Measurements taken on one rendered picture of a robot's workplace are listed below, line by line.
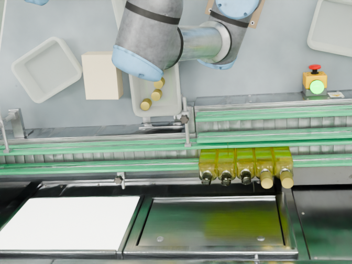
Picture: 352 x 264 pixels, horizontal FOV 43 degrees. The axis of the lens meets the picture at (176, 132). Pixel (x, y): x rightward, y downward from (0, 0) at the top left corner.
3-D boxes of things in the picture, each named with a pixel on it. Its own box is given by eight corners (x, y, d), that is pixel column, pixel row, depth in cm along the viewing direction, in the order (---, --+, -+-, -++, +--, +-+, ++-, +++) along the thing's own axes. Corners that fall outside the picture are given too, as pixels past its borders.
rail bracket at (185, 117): (186, 138, 155) (182, 152, 143) (182, 91, 149) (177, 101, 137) (194, 138, 154) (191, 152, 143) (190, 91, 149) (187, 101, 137)
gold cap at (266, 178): (259, 181, 131) (259, 188, 127) (261, 170, 130) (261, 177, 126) (271, 183, 131) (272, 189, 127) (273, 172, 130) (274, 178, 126)
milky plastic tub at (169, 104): (138, 110, 167) (133, 117, 159) (131, 50, 160) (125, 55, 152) (184, 108, 165) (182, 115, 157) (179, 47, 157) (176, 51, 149)
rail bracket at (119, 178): (123, 178, 164) (114, 196, 151) (121, 161, 162) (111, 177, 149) (133, 178, 163) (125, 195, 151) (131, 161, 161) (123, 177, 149)
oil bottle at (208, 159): (202, 156, 157) (198, 183, 137) (201, 141, 155) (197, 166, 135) (219, 155, 156) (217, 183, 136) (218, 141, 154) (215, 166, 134)
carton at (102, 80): (92, 94, 168) (86, 99, 161) (87, 51, 162) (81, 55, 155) (123, 94, 166) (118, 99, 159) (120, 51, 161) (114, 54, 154)
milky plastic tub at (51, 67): (18, 61, 168) (7, 65, 160) (64, 30, 162) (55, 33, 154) (45, 99, 172) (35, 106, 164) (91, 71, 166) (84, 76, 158)
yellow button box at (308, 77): (302, 91, 158) (305, 96, 151) (302, 70, 155) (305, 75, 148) (322, 90, 157) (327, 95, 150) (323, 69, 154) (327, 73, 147)
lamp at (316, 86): (309, 92, 150) (310, 95, 147) (309, 79, 149) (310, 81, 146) (323, 92, 149) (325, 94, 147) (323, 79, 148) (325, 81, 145)
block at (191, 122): (187, 127, 161) (185, 133, 154) (185, 101, 158) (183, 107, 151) (197, 126, 160) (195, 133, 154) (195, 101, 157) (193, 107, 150)
